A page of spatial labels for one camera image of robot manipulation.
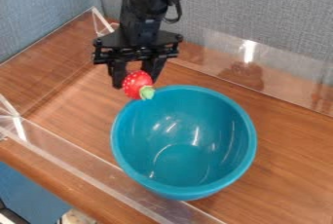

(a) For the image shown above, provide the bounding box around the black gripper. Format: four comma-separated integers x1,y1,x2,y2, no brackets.
92,26,183,89

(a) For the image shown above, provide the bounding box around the red toy strawberry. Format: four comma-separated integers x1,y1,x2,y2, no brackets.
121,70,155,100

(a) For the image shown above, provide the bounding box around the blue plastic bowl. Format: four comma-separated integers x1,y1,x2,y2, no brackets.
110,85,258,201

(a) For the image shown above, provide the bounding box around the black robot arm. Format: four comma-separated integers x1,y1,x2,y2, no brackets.
92,0,183,89

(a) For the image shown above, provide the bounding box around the clear acrylic front barrier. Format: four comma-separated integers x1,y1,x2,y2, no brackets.
1,118,225,224

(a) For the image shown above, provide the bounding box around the clear acrylic barrier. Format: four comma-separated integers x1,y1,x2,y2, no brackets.
1,118,225,224
92,7,333,118

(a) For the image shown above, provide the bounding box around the clear acrylic back barrier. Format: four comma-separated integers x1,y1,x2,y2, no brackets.
92,7,333,118

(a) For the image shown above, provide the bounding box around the clear acrylic corner bracket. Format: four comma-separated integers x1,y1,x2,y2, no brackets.
90,7,118,37

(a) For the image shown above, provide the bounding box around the black cable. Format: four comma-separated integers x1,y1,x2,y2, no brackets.
161,0,183,25

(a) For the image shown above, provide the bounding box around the clear acrylic left bracket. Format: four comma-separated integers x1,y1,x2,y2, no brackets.
0,94,26,141

